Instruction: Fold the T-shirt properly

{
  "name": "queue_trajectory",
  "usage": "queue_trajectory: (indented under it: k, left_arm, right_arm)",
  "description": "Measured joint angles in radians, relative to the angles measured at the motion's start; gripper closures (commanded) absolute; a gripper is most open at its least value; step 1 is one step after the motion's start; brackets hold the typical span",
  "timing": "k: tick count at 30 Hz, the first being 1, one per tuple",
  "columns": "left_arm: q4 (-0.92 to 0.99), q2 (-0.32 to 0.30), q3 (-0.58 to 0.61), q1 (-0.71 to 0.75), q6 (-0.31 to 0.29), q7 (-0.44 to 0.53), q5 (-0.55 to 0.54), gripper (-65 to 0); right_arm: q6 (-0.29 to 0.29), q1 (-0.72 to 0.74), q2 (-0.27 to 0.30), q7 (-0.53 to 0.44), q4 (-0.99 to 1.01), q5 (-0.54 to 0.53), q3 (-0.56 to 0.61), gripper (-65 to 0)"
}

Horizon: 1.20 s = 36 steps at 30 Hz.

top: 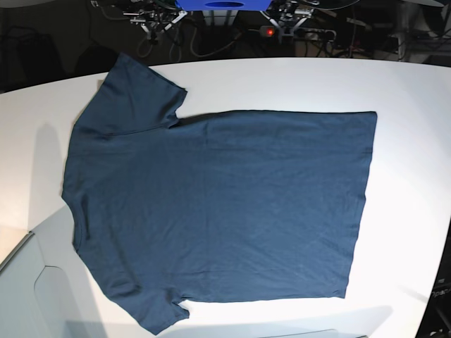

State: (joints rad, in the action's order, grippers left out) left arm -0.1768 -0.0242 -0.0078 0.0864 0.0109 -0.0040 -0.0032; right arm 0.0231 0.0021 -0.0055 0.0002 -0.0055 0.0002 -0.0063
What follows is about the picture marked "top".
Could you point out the blue plastic box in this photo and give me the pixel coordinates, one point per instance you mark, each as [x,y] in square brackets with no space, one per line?
[212,5]

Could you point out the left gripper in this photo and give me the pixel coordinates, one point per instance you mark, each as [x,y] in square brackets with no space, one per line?
[287,17]

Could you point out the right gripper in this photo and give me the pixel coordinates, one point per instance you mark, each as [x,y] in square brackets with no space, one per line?
[155,21]

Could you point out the black power strip red light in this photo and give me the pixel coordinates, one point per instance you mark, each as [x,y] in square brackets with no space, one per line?
[309,33]

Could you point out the dark blue T-shirt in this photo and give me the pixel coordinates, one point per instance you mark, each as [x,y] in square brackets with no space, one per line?
[224,207]

